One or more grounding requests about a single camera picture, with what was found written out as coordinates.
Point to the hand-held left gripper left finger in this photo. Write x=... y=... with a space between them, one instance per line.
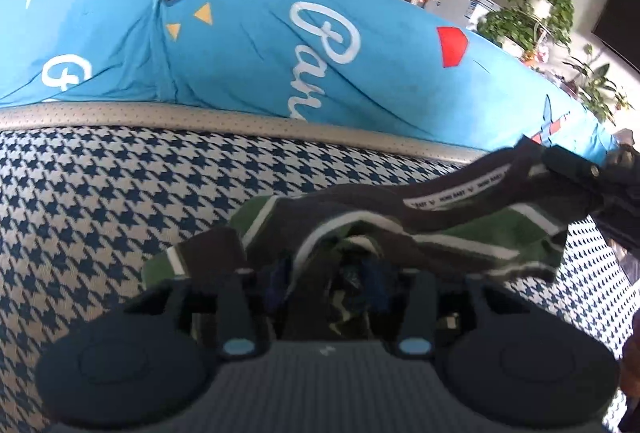
x=279 y=285

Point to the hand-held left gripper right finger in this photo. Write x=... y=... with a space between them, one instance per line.
x=376 y=285

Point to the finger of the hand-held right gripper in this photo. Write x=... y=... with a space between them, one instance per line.
x=575 y=170

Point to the green brown striped t-shirt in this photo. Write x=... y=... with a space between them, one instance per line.
x=450 y=233

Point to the black television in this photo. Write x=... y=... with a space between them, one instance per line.
x=620 y=18

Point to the leafy potted plant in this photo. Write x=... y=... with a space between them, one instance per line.
x=530 y=15

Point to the houndstooth sofa mat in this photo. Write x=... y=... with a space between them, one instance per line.
x=100 y=203

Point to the white chest freezer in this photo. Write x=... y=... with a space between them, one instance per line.
x=460 y=3

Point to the blue printed sofa cover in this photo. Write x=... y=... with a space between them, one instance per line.
x=250 y=38

